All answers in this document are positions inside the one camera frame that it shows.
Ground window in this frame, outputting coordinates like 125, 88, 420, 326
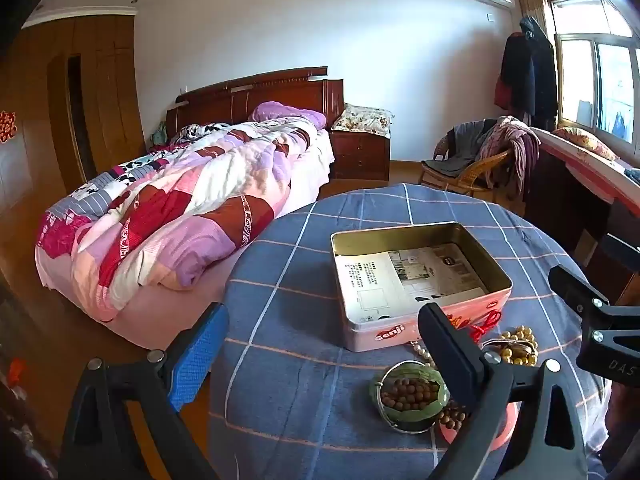
550, 0, 640, 151

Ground wooden bed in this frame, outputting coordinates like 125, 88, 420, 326
34, 65, 346, 351

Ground dark desk with pink cover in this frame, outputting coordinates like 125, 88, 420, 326
525, 127, 640, 306

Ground floral pillow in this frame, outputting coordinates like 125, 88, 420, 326
330, 103, 394, 137

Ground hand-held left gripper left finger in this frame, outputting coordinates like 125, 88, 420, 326
59, 302, 231, 480

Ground pink bangle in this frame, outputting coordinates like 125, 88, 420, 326
440, 404, 521, 453

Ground grey clothes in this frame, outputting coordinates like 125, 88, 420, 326
422, 121, 501, 177

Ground wicker chair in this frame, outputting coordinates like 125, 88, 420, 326
419, 120, 516, 196

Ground gold bead bracelet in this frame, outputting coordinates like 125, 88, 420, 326
497, 326, 540, 366

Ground purple pillow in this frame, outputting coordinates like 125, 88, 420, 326
248, 101, 327, 128

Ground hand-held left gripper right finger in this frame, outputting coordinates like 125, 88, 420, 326
418, 302, 586, 480

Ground pink tin box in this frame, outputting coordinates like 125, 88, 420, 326
330, 221, 513, 353

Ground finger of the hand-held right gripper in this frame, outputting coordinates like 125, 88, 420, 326
601, 234, 640, 273
547, 265, 615, 318

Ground patchwork quilt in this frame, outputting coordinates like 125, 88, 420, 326
35, 116, 321, 321

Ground wooden wardrobe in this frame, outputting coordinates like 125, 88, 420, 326
0, 15, 148, 271

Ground orange floral cushion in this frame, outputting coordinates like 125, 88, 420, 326
552, 126, 618, 161

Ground hanging dark coats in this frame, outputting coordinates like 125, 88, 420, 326
495, 15, 558, 131

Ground person's right forearm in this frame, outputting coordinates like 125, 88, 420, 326
606, 385, 640, 480

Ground pink purple clothes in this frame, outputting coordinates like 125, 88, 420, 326
475, 116, 542, 201

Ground blue plaid tablecloth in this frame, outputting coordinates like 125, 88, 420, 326
207, 183, 613, 480

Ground wooden nightstand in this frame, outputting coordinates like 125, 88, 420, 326
327, 130, 392, 183

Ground green jade bangle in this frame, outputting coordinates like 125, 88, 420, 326
369, 360, 448, 433

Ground wooden bead bracelet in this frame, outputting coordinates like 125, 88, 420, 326
380, 377, 473, 433

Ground red knot tassel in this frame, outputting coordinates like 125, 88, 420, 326
470, 310, 502, 343

